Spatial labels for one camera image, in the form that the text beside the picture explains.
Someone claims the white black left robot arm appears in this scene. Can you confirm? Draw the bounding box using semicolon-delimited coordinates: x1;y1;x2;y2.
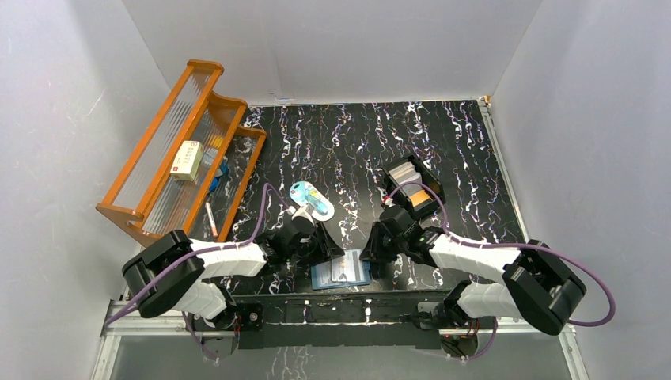
122;212;345;329

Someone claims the blue oval blister package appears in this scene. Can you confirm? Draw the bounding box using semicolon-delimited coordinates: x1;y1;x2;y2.
290;181;335;222

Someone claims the black card storage box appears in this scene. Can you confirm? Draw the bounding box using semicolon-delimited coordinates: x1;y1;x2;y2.
382;154;445;221

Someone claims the stack of credit cards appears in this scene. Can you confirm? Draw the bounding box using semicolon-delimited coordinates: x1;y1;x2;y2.
389;161;422;186

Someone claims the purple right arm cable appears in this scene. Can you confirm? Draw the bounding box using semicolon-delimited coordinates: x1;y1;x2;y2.
388;181;617;328

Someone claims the pink pen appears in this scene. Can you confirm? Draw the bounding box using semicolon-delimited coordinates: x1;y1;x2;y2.
205;201;218;238

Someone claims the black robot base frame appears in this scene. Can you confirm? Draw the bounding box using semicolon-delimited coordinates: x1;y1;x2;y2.
188;290;495;358

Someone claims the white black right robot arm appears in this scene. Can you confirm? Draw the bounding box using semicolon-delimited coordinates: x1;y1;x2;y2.
360;206;586;335

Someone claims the blue leather card holder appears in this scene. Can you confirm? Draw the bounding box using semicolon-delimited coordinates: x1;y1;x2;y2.
311;249;372;291

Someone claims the orange wooden shelf rack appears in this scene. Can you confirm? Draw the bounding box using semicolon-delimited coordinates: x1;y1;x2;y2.
96;59;267;246

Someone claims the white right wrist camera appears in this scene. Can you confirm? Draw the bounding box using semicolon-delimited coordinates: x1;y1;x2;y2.
381;196;394;207

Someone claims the blue item on shelf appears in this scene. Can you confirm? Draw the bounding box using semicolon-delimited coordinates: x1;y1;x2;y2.
208;160;229;193

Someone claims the white medicine box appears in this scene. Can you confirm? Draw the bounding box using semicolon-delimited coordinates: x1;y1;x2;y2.
169;140;203;181

